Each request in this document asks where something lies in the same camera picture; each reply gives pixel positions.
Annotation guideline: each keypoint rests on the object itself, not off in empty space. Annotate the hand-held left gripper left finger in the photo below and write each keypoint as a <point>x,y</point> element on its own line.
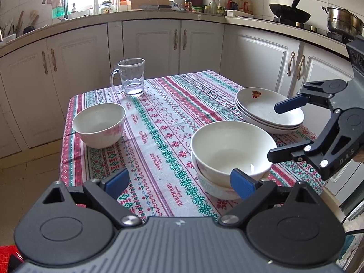
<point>116,183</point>

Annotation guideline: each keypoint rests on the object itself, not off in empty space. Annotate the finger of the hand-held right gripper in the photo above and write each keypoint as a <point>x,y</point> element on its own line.
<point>295,150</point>
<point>290,104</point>

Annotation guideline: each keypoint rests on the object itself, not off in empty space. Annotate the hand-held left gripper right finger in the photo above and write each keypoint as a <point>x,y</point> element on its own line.
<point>243,183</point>

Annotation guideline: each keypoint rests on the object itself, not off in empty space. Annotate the white plate with fruit print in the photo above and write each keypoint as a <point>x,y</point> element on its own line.
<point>284,128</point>
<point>261,108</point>
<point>280,132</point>

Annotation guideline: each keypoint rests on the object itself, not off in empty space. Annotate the cream cabinet door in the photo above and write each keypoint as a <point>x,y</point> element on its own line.
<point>150,42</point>
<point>261,59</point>
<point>82,68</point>
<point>321,68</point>
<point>22,96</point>
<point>203,45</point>

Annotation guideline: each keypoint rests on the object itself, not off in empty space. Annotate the patterned red green tablecloth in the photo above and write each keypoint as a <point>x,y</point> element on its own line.
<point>159,136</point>

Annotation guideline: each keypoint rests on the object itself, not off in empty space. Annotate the steel cooking pot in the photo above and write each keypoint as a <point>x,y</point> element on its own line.
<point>344,21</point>

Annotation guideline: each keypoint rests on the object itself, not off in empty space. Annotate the black gas stove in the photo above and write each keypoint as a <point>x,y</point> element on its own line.
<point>315,30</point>

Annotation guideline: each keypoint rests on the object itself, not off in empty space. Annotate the black wok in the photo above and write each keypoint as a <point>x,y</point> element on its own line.
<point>290,12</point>

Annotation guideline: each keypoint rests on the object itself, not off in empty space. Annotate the white plastic tray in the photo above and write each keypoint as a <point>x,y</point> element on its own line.
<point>239,13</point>

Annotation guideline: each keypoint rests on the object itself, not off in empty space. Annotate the orange seasoning bottle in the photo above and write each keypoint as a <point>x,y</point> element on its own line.
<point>248,5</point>

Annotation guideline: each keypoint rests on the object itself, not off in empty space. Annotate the clear glass mug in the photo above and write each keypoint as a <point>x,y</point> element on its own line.
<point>132,75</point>

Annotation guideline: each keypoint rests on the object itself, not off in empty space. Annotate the yellow seasoning bottle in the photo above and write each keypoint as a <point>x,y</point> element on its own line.
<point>241,4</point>

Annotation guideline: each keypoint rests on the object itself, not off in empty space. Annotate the white printed cloth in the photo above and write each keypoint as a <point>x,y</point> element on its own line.
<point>352,250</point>

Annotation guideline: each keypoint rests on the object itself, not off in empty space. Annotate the dark seasoning bottle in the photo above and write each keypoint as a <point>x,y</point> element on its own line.
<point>232,3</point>

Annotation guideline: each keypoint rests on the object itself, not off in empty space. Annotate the clear seasoning bottle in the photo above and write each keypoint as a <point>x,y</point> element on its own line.
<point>221,5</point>
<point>213,7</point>

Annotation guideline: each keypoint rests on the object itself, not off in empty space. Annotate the dark sauce bottle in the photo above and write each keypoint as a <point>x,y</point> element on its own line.
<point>188,4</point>

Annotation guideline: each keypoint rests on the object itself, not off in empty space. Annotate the beige kitchen countertop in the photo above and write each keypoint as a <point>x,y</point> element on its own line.
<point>159,14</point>

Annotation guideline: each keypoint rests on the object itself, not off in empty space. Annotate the glass jar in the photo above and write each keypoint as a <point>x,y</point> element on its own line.
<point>107,7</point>

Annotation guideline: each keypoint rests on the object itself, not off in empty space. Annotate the green label bottle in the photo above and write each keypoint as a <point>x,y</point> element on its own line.
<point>57,12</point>

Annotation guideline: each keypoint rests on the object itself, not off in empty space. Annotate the white dish rack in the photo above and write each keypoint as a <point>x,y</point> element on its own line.
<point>8,37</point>

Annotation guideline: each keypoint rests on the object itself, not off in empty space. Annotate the stack of plastic cups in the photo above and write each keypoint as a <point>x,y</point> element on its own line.
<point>96,2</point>

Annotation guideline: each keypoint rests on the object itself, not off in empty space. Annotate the bunch of kitchen utensils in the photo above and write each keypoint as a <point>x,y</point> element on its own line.
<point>27,22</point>

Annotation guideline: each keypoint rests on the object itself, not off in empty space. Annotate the chrome kitchen faucet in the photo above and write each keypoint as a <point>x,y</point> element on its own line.
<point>64,5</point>

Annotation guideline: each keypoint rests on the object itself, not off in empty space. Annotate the pink towel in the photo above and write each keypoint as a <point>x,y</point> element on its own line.
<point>56,0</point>

